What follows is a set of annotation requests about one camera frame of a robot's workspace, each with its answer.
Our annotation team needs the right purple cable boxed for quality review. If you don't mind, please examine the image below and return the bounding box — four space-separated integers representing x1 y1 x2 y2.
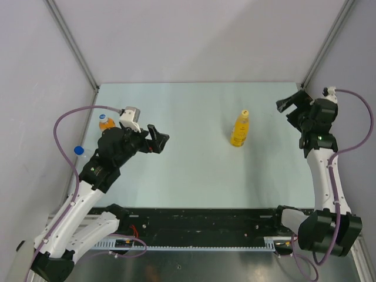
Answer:
292 89 374 282

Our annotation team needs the yellow honey pomelo bottle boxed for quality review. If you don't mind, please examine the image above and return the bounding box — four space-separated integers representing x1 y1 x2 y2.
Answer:
230 110 249 147

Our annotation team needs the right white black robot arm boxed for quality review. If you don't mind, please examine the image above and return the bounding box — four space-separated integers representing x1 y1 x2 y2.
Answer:
271 88 362 257

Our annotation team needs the clear pepsi bottle blue cap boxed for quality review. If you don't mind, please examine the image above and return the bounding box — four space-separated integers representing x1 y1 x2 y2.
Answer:
73 146 94 160

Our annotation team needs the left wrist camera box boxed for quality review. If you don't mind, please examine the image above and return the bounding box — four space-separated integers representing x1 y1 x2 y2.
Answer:
119 106 141 133

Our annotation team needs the right aluminium frame post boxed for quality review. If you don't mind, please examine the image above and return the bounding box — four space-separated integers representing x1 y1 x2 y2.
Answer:
298 0 356 89

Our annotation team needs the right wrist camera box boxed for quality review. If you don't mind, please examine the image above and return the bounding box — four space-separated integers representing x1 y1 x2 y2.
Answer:
323 86 338 104

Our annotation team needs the white slotted cable duct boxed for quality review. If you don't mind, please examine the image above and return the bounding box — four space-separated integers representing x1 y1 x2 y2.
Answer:
91 236 291 252

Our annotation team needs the orange drink bottle white cap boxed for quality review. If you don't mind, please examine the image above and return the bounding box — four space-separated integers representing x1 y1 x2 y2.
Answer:
99 114 116 132

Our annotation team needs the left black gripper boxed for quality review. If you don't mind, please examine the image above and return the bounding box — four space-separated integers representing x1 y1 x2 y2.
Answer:
115 123 169 167

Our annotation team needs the aluminium frame post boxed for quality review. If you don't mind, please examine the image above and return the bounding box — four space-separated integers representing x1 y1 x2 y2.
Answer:
298 0 356 89
43 0 99 91

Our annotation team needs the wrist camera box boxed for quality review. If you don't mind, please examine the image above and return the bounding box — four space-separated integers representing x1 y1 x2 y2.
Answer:
119 106 141 133
323 86 338 104

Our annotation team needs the left aluminium frame post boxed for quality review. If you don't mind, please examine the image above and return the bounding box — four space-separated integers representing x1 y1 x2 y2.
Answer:
43 0 99 91

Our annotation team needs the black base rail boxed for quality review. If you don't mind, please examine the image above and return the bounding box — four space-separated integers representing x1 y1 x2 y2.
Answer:
85 207 306 247

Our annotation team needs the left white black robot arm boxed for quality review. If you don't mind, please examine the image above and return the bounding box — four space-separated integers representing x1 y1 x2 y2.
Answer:
31 125 170 281

